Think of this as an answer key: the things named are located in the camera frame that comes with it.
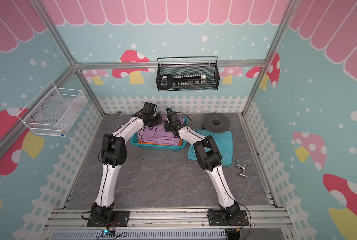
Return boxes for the purple pants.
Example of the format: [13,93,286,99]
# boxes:
[136,115,181,144]

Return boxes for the teal pants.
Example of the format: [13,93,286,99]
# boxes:
[195,129,234,167]

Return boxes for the orange pants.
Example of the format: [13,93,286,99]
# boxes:
[136,140,183,147]

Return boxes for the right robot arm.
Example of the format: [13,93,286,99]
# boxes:
[164,111,241,225]

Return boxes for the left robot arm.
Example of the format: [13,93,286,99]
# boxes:
[90,110,162,224]

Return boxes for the teal plastic basket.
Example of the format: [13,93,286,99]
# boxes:
[129,132,186,152]

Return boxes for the grey foam roll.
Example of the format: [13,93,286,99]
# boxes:
[202,113,231,133]

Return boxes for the green circuit board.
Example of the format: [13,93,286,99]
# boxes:
[100,230,115,238]

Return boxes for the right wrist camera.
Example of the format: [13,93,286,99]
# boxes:
[166,108,179,124]

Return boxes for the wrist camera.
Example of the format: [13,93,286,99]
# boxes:
[141,102,157,116]
[166,108,179,124]

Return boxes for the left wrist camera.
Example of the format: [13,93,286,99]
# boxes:
[141,102,157,116]

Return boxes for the black wire wall basket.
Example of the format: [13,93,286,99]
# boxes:
[156,56,220,92]

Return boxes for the silver metal bracket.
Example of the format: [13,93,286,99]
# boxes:
[236,161,249,178]

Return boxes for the white wire wall basket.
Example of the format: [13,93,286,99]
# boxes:
[16,82,88,137]

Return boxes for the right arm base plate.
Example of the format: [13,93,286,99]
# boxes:
[207,209,250,227]

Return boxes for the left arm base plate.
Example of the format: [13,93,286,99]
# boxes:
[86,211,130,228]

